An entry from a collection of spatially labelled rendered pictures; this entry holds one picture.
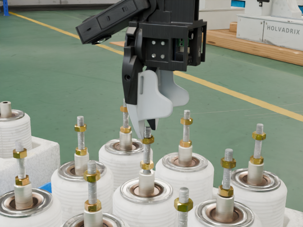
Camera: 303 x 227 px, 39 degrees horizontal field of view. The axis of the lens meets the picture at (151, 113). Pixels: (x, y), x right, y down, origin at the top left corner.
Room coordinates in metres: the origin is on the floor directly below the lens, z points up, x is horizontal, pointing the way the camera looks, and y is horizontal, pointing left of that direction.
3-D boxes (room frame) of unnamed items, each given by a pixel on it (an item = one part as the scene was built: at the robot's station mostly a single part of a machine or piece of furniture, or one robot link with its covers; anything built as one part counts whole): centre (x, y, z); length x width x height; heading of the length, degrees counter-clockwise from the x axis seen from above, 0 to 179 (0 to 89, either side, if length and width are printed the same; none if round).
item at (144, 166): (0.55, 0.01, 0.29); 0.02 x 0.02 x 0.01; 79
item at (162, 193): (0.55, 0.01, 0.25); 0.08 x 0.08 x 0.01
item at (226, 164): (0.49, -0.10, 0.32); 0.02 x 0.02 x 0.01; 3
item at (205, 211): (0.49, -0.10, 0.25); 0.08 x 0.08 x 0.01
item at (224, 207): (0.49, -0.10, 0.26); 0.02 x 0.02 x 0.03
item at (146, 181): (0.55, 0.01, 0.26); 0.02 x 0.02 x 0.03
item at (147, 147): (0.55, 0.01, 0.31); 0.01 x 0.01 x 0.08
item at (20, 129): (0.88, 0.31, 0.16); 0.10 x 0.10 x 0.18
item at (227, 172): (0.49, -0.10, 0.30); 0.01 x 0.01 x 0.08
